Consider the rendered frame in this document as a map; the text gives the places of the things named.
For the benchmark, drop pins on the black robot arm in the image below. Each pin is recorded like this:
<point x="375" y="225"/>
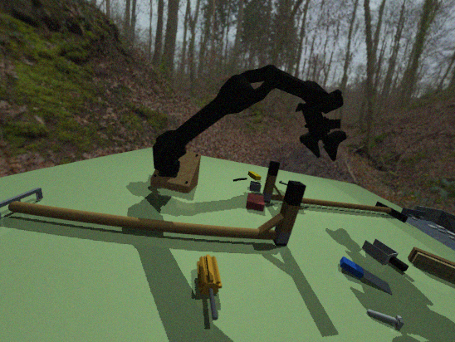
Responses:
<point x="235" y="96"/>

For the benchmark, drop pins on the blue-handled knife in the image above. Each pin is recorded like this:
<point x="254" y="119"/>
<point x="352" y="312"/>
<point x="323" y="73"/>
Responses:
<point x="358" y="271"/>

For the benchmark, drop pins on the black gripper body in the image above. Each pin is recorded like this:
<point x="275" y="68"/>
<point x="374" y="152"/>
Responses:
<point x="318" y="131"/>

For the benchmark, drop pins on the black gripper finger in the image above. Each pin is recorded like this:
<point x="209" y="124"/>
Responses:
<point x="313" y="147"/>
<point x="332" y="151"/>

